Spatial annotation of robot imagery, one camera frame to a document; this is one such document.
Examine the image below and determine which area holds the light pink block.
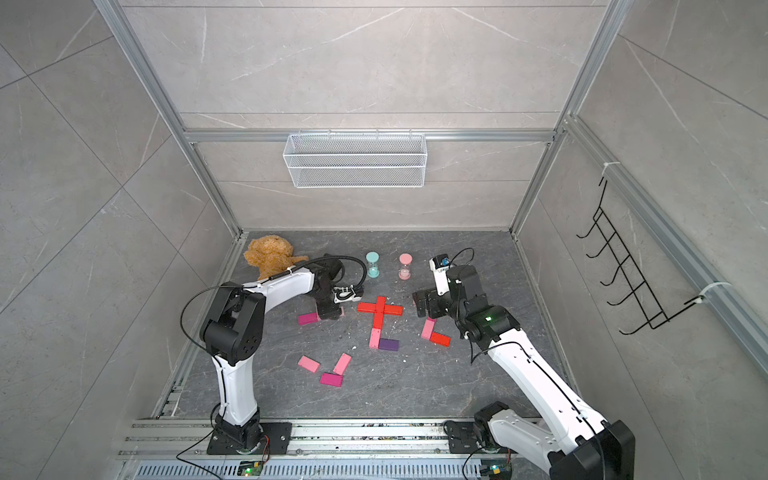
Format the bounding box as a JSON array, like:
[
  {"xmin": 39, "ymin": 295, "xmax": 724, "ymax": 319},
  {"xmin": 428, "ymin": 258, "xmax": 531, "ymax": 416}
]
[{"xmin": 421, "ymin": 318, "xmax": 435, "ymax": 340}]

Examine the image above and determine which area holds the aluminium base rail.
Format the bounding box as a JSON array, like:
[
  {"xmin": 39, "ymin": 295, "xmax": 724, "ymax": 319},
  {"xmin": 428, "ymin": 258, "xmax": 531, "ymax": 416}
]
[{"xmin": 116, "ymin": 417, "xmax": 556, "ymax": 479}]

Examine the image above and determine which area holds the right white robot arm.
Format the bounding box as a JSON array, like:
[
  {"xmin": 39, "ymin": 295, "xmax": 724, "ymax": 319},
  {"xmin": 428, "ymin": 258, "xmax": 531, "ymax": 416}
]
[{"xmin": 413, "ymin": 255, "xmax": 636, "ymax": 479}]

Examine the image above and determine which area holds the purple block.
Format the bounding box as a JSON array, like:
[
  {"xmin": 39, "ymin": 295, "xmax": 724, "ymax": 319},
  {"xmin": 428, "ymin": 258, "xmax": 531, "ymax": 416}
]
[{"xmin": 378, "ymin": 339, "xmax": 400, "ymax": 352}]

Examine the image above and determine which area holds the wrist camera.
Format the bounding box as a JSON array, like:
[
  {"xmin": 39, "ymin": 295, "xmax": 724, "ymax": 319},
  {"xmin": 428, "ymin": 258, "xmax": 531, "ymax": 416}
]
[
  {"xmin": 332, "ymin": 286, "xmax": 364, "ymax": 304},
  {"xmin": 429, "ymin": 254, "xmax": 451, "ymax": 296}
]

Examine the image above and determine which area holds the white wire mesh basket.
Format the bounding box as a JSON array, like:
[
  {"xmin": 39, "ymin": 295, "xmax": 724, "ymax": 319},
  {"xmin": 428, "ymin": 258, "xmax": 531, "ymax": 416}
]
[{"xmin": 283, "ymin": 133, "xmax": 428, "ymax": 189}]

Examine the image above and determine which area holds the magenta block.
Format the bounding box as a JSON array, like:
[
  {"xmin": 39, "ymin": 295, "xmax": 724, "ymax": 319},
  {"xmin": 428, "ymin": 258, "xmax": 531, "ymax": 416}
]
[
  {"xmin": 298, "ymin": 313, "xmax": 320, "ymax": 326},
  {"xmin": 320, "ymin": 373, "xmax": 344, "ymax": 388}
]

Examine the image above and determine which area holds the black wire hook rack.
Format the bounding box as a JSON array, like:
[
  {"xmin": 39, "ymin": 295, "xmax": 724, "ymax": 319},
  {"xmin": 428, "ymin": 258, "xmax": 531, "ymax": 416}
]
[{"xmin": 576, "ymin": 177, "xmax": 706, "ymax": 337}]

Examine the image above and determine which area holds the brown teddy bear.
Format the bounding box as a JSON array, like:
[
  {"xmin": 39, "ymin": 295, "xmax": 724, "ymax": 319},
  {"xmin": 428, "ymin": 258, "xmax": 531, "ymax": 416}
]
[{"xmin": 243, "ymin": 235, "xmax": 308, "ymax": 280}]

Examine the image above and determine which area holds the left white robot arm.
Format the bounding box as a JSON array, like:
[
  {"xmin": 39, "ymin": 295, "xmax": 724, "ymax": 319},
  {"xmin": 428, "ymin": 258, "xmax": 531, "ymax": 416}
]
[{"xmin": 199, "ymin": 254, "xmax": 364, "ymax": 454}]

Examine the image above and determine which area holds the teal sand timer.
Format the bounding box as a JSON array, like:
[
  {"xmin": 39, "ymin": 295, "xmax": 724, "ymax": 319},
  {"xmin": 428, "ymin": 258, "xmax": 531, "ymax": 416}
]
[{"xmin": 366, "ymin": 251, "xmax": 380, "ymax": 278}]

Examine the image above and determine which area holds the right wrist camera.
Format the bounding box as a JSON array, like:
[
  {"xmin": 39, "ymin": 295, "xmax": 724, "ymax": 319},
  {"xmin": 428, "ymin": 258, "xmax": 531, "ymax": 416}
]
[{"xmin": 429, "ymin": 254, "xmax": 451, "ymax": 296}]

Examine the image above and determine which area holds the pink sand timer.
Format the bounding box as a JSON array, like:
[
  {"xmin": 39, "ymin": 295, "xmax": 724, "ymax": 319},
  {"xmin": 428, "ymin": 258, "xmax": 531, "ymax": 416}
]
[{"xmin": 398, "ymin": 253, "xmax": 413, "ymax": 281}]

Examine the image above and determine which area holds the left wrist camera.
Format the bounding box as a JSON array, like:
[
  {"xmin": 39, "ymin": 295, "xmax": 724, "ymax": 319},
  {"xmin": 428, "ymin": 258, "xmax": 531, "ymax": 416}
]
[{"xmin": 332, "ymin": 286, "xmax": 364, "ymax": 304}]

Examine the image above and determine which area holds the red block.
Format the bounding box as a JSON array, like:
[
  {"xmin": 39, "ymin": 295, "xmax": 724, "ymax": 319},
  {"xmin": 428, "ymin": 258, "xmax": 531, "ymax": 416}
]
[
  {"xmin": 357, "ymin": 302, "xmax": 377, "ymax": 314},
  {"xmin": 373, "ymin": 312, "xmax": 385, "ymax": 330},
  {"xmin": 384, "ymin": 305, "xmax": 403, "ymax": 316},
  {"xmin": 429, "ymin": 332, "xmax": 451, "ymax": 347}
]

